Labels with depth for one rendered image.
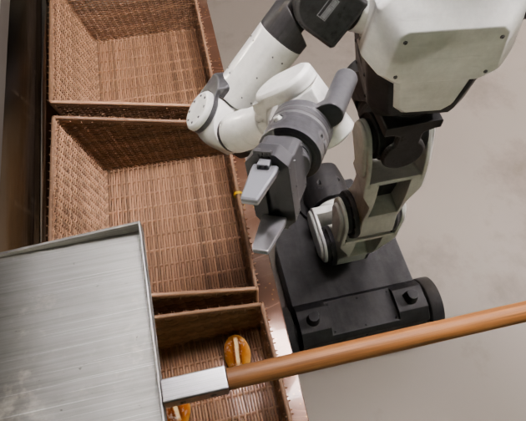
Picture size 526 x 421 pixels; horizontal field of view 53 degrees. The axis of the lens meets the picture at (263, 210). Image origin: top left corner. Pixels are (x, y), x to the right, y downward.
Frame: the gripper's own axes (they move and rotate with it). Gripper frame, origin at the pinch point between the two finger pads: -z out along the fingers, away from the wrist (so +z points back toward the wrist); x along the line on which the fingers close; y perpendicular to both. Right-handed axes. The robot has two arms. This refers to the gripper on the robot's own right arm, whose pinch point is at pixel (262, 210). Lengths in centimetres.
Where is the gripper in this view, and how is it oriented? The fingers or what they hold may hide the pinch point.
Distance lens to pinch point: 63.3
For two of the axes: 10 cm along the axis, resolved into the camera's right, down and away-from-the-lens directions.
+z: 3.2, -6.8, 6.6
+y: -9.4, -1.2, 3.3
